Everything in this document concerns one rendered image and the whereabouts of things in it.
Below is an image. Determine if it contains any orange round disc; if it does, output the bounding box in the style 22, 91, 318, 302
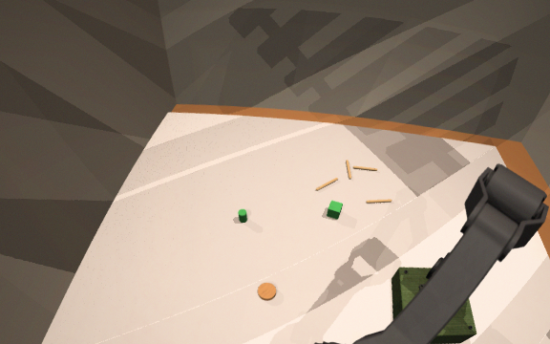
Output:
258, 283, 276, 301

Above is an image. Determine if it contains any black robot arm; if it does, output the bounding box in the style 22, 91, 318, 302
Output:
352, 163, 549, 344

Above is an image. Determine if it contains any green cylinder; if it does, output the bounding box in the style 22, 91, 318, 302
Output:
239, 209, 247, 223

